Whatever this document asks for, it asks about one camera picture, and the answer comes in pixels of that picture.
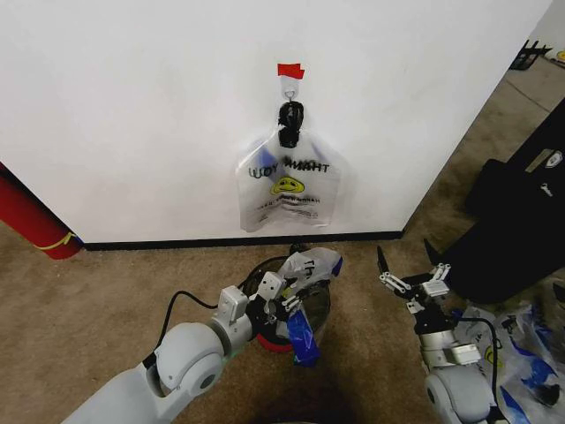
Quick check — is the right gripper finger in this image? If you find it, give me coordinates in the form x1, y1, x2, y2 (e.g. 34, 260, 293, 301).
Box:
423, 238, 453, 284
376, 246, 414, 299

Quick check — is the white blue plastic bag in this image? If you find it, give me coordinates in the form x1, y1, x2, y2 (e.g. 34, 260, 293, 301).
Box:
277, 246, 344, 368

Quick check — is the clear smiley plastic bag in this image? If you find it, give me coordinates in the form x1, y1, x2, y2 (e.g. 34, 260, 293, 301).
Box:
454, 305, 509, 379

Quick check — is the clear smiley garbage bag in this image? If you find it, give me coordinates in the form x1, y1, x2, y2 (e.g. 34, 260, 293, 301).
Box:
235, 100, 346, 234

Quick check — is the clear blue plastic bag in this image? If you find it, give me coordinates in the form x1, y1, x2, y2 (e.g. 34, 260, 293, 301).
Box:
496, 302, 565, 424

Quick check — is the large black case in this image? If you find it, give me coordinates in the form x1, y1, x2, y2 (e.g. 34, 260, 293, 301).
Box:
444, 95, 565, 307

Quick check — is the black baseboard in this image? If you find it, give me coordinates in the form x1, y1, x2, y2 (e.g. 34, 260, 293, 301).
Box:
81, 229, 408, 253

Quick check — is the red tape strip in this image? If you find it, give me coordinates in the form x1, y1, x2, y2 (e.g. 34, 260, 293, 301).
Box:
276, 63, 307, 81

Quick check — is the red cylinder roll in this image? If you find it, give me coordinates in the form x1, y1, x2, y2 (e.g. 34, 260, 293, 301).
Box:
0, 162, 84, 261

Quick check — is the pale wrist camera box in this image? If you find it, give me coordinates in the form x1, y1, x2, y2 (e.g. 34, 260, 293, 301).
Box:
421, 279, 449, 299
258, 270, 284, 302

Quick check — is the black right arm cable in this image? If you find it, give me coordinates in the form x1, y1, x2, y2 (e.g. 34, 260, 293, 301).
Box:
457, 314, 505, 401

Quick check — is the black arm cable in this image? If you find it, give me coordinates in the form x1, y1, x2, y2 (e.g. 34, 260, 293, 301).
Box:
457, 314, 505, 401
152, 290, 222, 368

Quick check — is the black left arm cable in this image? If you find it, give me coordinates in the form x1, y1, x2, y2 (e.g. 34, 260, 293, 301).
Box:
152, 290, 222, 368

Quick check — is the clear wall hook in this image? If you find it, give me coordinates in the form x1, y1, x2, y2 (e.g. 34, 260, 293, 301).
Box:
280, 74, 304, 103

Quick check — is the yellow strap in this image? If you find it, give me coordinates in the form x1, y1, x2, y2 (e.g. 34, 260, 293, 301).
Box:
38, 231, 77, 253

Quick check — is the black frame stand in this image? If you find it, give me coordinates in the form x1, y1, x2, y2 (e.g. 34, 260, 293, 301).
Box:
508, 39, 554, 72

